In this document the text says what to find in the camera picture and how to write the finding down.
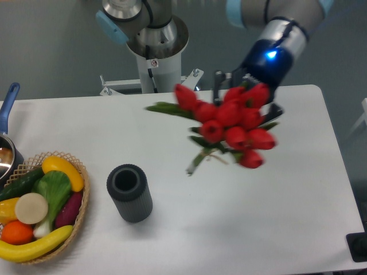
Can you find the yellow banana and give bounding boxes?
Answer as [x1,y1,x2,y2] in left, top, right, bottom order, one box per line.
[1,225,73,263]

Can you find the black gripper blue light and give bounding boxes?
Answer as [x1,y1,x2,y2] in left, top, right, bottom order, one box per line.
[212,39,294,120]

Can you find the woven wicker basket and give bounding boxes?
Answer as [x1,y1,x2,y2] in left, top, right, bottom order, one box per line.
[1,151,90,265]

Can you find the white metal base frame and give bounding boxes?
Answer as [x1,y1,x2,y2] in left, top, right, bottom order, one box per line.
[99,68,204,96]

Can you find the red tulip bouquet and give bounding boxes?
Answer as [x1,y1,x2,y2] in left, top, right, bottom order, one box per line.
[146,82,277,176]

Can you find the purple sweet potato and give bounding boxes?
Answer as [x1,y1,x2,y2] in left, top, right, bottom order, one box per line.
[54,192,83,229]

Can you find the black device table edge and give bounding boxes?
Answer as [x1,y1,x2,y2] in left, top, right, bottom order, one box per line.
[346,232,366,262]

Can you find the orange fruit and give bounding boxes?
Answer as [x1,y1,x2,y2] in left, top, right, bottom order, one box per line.
[1,221,33,245]

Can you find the blue handled saucepan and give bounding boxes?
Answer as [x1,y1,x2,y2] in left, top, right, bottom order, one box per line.
[1,82,24,190]

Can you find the yellow bell pepper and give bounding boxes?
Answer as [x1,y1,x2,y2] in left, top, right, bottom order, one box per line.
[0,197,19,225]

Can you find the green bok choy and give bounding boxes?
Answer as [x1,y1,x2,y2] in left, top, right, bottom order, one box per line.
[32,171,71,239]

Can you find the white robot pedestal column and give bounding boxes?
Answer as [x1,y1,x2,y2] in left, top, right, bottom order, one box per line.
[128,46,182,94]

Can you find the dark grey ribbed vase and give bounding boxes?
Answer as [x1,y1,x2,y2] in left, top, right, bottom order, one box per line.
[107,164,153,223]

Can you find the green cucumber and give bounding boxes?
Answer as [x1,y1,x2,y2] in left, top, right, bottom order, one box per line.
[1,167,44,201]

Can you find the beige round disc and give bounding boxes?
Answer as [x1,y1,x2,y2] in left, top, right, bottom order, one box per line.
[14,192,48,225]

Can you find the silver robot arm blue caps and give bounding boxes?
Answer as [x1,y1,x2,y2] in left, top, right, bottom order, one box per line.
[95,1,333,105]

